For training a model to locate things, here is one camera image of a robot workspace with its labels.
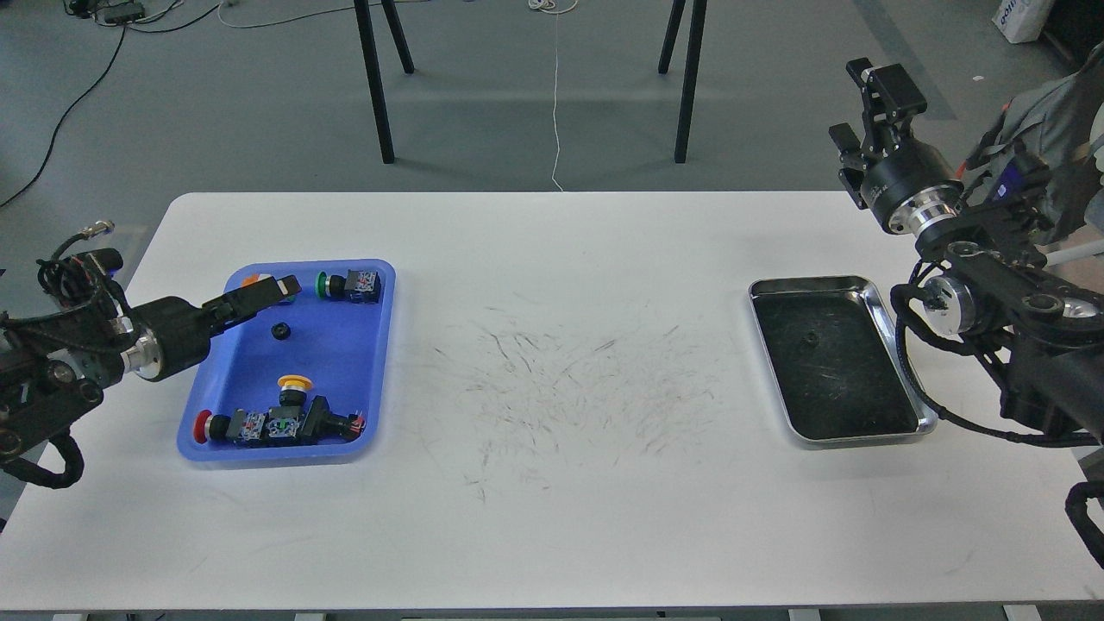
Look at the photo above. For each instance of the blue plastic tray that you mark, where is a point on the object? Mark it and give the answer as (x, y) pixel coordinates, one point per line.
(339, 345)

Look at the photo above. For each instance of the yellow mushroom push button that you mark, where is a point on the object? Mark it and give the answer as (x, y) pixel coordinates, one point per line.
(293, 390)

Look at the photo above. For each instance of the silver metal tray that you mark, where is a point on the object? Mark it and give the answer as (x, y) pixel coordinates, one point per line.
(851, 390)

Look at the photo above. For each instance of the green push button switch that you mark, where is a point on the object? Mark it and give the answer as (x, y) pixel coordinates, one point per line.
(357, 286)

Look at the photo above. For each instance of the black stand leg right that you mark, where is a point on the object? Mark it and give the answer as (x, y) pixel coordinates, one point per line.
(695, 38)

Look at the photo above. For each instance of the grey backpack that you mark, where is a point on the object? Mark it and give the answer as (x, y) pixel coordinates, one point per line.
(1060, 122)

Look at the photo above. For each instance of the white switch orange green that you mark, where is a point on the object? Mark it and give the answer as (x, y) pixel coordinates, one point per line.
(255, 277)

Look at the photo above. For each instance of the red push button switch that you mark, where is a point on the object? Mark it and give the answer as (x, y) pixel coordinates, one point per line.
(242, 428)

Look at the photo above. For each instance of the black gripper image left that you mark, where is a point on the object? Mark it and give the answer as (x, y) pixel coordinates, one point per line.
(174, 335)

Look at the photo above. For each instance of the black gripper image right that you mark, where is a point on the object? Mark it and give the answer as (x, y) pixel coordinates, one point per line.
(913, 187)

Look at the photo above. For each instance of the white box corner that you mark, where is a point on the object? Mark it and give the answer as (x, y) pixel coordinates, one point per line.
(1021, 21)

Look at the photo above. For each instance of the black switch block red connector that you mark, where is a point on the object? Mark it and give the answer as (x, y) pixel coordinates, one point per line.
(293, 423)

